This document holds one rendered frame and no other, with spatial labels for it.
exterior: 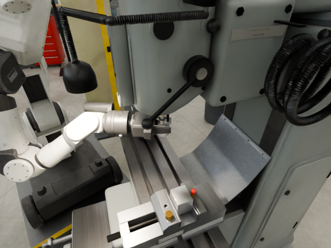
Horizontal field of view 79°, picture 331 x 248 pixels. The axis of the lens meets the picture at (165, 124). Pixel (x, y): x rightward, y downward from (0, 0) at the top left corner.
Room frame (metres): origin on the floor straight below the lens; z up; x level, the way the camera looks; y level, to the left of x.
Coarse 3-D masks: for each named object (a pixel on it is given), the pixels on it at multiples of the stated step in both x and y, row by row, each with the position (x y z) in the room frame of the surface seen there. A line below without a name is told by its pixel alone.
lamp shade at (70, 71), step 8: (72, 64) 0.42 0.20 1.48; (80, 64) 0.43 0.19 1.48; (88, 64) 0.44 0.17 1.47; (64, 72) 0.42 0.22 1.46; (72, 72) 0.41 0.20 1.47; (80, 72) 0.41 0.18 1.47; (88, 72) 0.42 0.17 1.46; (64, 80) 0.41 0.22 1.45; (72, 80) 0.40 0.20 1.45; (80, 80) 0.41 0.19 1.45; (88, 80) 0.42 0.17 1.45; (96, 80) 0.44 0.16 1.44; (72, 88) 0.40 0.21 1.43; (80, 88) 0.40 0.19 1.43; (88, 88) 0.41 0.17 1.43
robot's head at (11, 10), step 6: (0, 0) 0.56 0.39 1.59; (6, 0) 0.55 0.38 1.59; (12, 0) 0.56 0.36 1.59; (18, 0) 0.56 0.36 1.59; (24, 0) 0.57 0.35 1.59; (6, 6) 0.56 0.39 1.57; (12, 6) 0.57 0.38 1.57; (18, 6) 0.58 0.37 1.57; (24, 6) 0.59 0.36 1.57; (30, 6) 0.60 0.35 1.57; (12, 12) 0.59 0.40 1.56; (18, 12) 0.60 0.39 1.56; (24, 12) 0.61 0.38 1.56
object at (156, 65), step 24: (120, 0) 0.52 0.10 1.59; (144, 0) 0.43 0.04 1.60; (168, 0) 0.44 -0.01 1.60; (144, 24) 0.43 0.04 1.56; (168, 24) 0.43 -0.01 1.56; (192, 24) 0.46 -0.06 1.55; (144, 48) 0.43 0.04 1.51; (168, 48) 0.44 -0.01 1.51; (192, 48) 0.46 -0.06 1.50; (144, 72) 0.43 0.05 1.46; (168, 72) 0.44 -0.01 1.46; (144, 96) 0.44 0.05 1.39; (168, 96) 0.44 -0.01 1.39; (192, 96) 0.46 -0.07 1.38
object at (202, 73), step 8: (200, 56) 0.45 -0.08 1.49; (192, 64) 0.43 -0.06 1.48; (200, 64) 0.43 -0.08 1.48; (208, 64) 0.44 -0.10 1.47; (184, 72) 0.44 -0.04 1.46; (192, 72) 0.42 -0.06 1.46; (200, 72) 0.43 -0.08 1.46; (208, 72) 0.44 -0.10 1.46; (192, 80) 0.42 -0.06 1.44; (200, 80) 0.43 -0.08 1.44; (208, 80) 0.44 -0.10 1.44; (184, 88) 0.42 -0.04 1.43; (176, 96) 0.41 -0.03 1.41; (168, 104) 0.40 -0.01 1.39; (160, 112) 0.40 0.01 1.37; (144, 120) 0.39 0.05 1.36; (152, 120) 0.39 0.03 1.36; (144, 128) 0.38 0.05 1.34
